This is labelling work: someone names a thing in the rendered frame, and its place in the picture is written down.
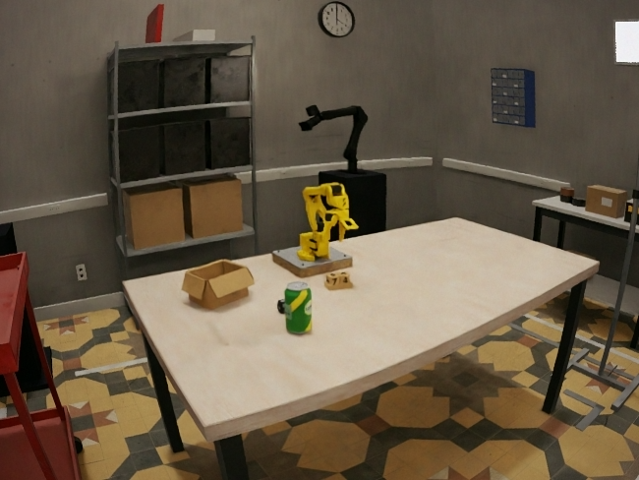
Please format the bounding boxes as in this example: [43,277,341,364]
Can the green soda can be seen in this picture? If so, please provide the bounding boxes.
[284,281,313,334]

